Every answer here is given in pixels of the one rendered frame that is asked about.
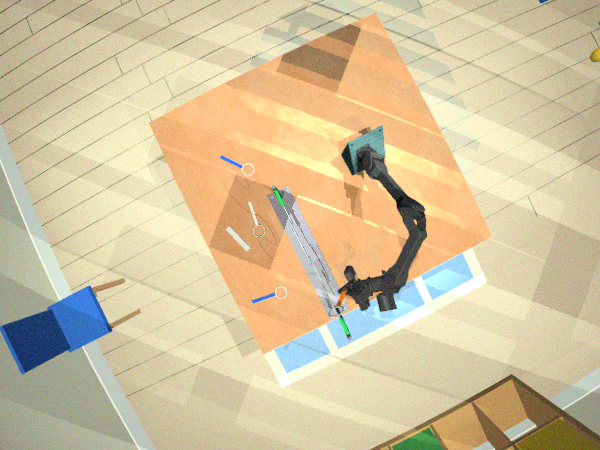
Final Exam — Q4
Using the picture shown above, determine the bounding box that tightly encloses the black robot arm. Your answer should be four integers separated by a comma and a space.
352, 143, 427, 312

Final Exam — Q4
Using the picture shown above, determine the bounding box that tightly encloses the orange handle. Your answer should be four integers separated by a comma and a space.
329, 290, 347, 318

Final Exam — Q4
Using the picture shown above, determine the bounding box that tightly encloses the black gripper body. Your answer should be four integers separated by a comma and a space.
344, 266, 375, 312

